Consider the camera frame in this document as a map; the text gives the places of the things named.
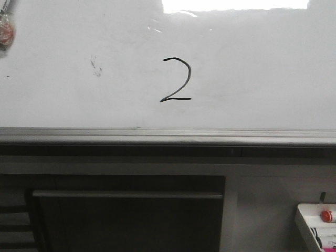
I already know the white marker holder tray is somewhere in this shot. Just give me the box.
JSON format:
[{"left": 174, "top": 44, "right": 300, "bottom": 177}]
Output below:
[{"left": 295, "top": 203, "right": 335, "bottom": 251}]

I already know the black white marker in tray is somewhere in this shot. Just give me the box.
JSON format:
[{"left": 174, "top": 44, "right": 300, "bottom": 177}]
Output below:
[{"left": 310, "top": 227, "right": 335, "bottom": 249}]

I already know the dark cabinet panel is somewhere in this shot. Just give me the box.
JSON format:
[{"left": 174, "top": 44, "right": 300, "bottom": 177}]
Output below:
[{"left": 1, "top": 175, "right": 225, "bottom": 251}]

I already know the pink item in tray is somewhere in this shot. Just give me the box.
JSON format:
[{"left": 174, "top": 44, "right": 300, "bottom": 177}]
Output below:
[{"left": 322, "top": 247, "right": 336, "bottom": 252}]

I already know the red capped marker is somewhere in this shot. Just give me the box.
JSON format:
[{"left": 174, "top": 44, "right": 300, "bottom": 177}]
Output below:
[{"left": 320, "top": 210, "right": 336, "bottom": 223}]

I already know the white whiteboard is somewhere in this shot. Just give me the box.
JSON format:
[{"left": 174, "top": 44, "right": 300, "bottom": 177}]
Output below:
[{"left": 1, "top": 1, "right": 335, "bottom": 146}]

